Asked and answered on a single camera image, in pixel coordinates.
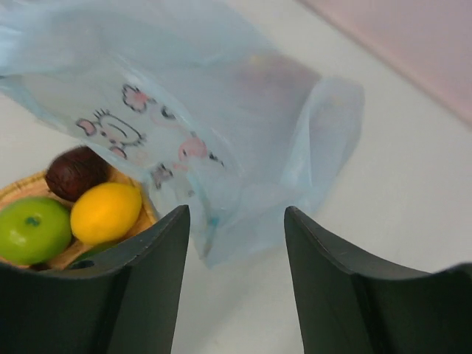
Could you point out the dark red fake fruit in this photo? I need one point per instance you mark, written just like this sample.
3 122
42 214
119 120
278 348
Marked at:
76 171

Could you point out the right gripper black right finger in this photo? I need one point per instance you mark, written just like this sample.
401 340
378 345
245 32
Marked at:
351 301

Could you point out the blue plastic bag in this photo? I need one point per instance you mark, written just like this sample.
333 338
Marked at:
191 99

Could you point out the woven bamboo tray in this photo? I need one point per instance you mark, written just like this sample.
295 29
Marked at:
35 185

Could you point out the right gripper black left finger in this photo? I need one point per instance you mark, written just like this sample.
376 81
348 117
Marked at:
122 300

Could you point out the yellow fake lemon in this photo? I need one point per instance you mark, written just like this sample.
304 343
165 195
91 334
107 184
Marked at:
105 213

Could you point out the light green fake fruit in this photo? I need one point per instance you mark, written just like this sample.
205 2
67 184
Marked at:
34 230

